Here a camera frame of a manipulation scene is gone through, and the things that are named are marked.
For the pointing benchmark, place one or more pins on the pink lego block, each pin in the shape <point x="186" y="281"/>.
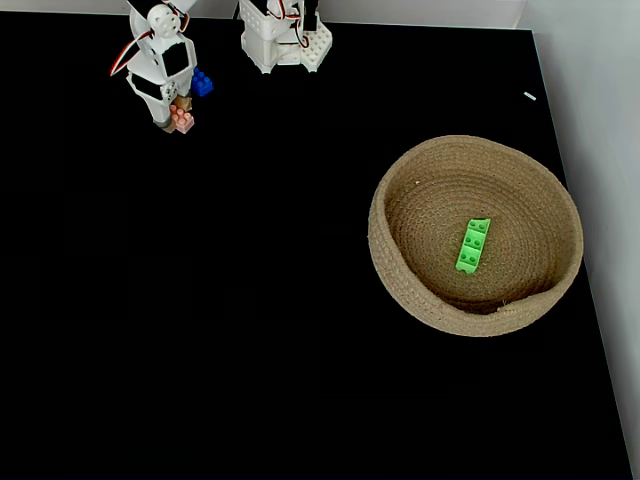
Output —
<point x="183" y="120"/>

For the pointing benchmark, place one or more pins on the blue lego block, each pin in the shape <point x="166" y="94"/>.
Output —
<point x="202" y="84"/>

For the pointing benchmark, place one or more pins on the green lego block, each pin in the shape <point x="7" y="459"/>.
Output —
<point x="472" y="247"/>

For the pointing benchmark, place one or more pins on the small white tape piece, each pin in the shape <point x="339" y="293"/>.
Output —
<point x="530" y="96"/>

